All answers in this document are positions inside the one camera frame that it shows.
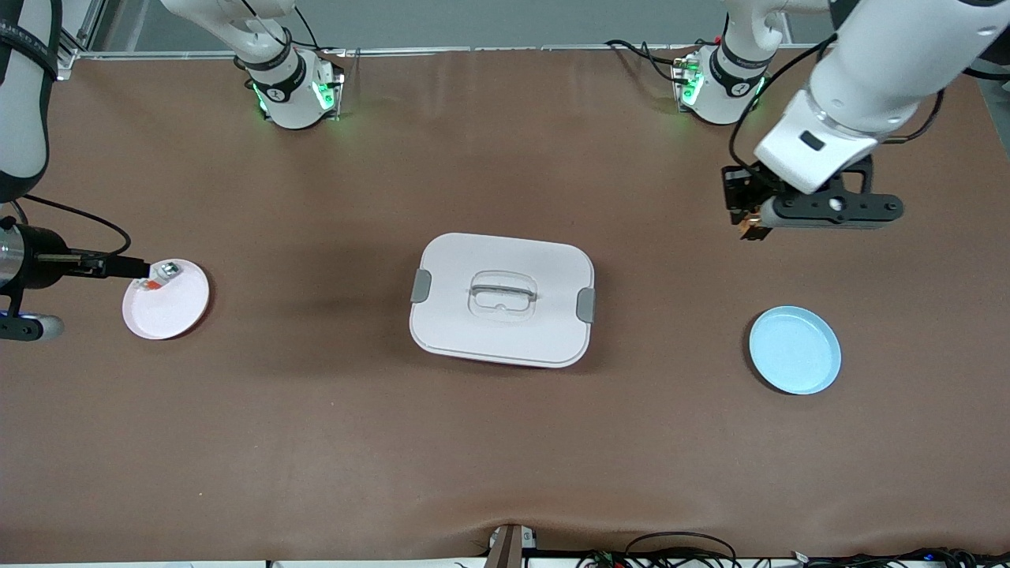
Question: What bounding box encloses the black arm base cable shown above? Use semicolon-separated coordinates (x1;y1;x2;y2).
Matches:
272;6;348;54
604;38;695;86

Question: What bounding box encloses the black cable bundle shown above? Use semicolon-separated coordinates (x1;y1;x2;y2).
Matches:
789;547;1010;568

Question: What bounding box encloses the black arm wrist cable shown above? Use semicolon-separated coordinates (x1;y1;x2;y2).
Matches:
0;193;133;257
728;35;839;170

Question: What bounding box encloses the light blue round plate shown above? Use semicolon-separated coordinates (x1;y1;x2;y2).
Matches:
748;305;843;395

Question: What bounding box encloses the black left arm wrist cable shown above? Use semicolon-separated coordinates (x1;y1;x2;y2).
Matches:
728;35;839;170

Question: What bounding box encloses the black right arm wrist cable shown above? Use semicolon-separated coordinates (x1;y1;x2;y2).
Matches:
0;193;133;257

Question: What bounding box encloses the black right arm base cable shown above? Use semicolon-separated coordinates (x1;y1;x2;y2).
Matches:
272;6;348;54

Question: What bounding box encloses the aluminium frame profile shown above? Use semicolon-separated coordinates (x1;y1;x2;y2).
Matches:
55;0;107;80

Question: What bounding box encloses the pink round plate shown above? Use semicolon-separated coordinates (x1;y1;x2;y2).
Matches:
122;258;211;341

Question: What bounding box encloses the black left arm base cable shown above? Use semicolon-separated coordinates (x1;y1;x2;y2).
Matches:
604;38;695;86

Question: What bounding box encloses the white lidded storage box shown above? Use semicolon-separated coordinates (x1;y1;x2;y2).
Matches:
409;232;597;369

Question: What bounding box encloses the black looped cable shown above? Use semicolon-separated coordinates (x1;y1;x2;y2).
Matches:
623;532;740;568

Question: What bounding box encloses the brown camera mount bracket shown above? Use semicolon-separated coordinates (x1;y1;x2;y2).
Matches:
484;523;539;568

